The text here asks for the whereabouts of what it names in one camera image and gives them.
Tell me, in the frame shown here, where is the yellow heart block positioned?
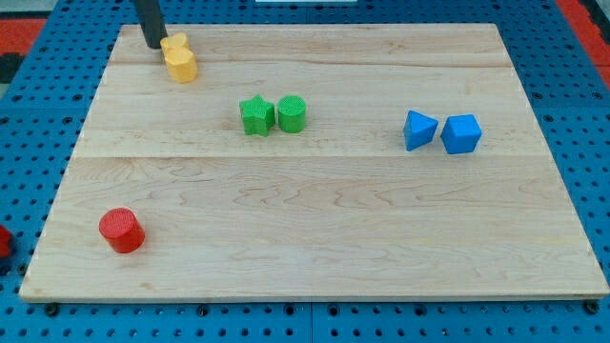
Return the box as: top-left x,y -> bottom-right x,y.
160,31 -> 190,54

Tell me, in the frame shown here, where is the red cylinder block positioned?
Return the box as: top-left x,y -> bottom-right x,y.
98,208 -> 145,253

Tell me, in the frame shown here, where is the blue triangle block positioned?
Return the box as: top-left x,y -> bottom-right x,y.
403,110 -> 438,151

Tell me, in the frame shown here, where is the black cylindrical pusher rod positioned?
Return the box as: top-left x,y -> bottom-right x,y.
133,0 -> 168,50

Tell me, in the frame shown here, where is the green circle block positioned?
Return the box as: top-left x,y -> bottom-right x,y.
277,95 -> 307,133

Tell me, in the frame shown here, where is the red block at edge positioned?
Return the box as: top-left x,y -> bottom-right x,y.
0,225 -> 12,258

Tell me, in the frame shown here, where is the yellow hexagon block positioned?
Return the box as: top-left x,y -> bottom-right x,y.
164,48 -> 198,83

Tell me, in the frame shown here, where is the blue cube block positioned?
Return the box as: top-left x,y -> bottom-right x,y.
440,114 -> 482,154

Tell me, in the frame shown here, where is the wooden board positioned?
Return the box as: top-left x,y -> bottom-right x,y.
20,24 -> 609,303

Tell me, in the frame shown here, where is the green star block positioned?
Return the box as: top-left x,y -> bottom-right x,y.
239,95 -> 275,136

